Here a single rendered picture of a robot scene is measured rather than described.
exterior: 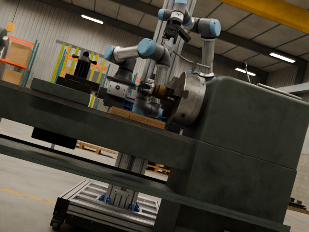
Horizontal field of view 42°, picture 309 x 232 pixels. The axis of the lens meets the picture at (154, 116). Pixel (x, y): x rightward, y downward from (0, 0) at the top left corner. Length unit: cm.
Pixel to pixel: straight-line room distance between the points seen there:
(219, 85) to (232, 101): 11
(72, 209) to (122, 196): 47
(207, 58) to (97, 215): 136
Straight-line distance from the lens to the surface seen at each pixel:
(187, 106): 223
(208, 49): 292
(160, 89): 231
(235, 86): 225
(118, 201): 321
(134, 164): 310
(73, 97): 208
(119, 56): 291
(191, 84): 226
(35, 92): 216
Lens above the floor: 77
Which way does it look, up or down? 4 degrees up
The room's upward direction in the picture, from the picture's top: 17 degrees clockwise
